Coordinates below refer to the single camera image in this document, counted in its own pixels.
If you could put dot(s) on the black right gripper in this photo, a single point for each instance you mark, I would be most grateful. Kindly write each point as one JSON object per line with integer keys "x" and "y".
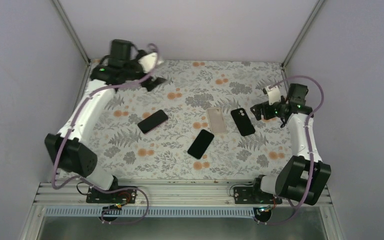
{"x": 258, "y": 114}

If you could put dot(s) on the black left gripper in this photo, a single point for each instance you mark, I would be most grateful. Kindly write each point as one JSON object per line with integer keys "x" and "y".
{"x": 153, "y": 84}

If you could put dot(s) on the black phone case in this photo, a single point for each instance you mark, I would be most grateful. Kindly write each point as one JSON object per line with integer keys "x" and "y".
{"x": 242, "y": 122}

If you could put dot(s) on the black smartphone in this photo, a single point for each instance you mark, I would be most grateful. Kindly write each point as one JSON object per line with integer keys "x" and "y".
{"x": 200, "y": 144}
{"x": 153, "y": 121}

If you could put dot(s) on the beige phone case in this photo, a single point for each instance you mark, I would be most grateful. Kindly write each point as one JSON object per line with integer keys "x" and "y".
{"x": 216, "y": 120}

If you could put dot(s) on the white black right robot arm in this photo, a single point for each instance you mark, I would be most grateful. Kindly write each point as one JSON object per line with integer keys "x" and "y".
{"x": 305, "y": 175}

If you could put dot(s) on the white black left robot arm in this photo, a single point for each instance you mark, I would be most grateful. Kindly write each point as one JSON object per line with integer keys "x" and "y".
{"x": 124, "y": 67}

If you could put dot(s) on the floral patterned table mat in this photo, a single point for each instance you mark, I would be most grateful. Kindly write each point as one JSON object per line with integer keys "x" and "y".
{"x": 191, "y": 88}

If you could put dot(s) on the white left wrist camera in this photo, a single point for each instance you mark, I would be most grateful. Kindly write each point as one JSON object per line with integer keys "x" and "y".
{"x": 150, "y": 61}

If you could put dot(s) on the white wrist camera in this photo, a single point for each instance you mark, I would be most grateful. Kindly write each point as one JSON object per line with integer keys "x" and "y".
{"x": 150, "y": 61}
{"x": 273, "y": 93}

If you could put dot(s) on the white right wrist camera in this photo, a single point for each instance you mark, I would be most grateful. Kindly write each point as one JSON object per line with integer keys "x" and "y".
{"x": 273, "y": 93}

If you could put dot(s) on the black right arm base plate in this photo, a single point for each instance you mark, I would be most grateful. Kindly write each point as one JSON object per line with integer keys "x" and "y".
{"x": 246, "y": 195}

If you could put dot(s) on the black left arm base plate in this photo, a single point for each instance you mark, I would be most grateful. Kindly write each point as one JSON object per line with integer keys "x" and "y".
{"x": 127, "y": 196}

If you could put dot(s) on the aluminium frame post right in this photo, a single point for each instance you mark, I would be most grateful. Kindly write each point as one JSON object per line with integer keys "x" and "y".
{"x": 306, "y": 26}

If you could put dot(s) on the aluminium frame post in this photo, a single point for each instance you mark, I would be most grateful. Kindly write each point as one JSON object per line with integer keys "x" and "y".
{"x": 70, "y": 29}
{"x": 306, "y": 26}

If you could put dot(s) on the aluminium frame post left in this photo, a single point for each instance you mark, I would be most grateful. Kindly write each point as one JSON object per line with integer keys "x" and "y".
{"x": 70, "y": 29}

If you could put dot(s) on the slotted grey cable duct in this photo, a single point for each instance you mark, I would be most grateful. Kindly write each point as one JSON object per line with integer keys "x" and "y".
{"x": 152, "y": 212}

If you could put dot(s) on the aluminium front rail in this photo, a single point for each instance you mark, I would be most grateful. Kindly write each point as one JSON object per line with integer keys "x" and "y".
{"x": 161, "y": 193}

